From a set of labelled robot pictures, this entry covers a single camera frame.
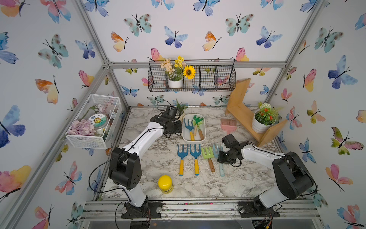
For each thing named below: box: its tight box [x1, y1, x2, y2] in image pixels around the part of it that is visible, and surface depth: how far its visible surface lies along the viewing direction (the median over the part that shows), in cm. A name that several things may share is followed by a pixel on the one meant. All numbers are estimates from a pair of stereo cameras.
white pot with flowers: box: [160, 55, 196, 89], surface depth 86 cm
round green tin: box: [88, 113, 109, 130], surface depth 67 cm
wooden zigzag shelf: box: [225, 77, 288, 147], surface depth 103 cm
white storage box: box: [182, 114, 207, 143], surface depth 106 cm
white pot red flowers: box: [251, 102, 284, 134], surface depth 89 cm
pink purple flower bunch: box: [67, 119, 97, 136], surface depth 61 cm
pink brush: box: [220, 118, 238, 136], surface depth 112 cm
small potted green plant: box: [175, 98, 189, 116], surface depth 110 cm
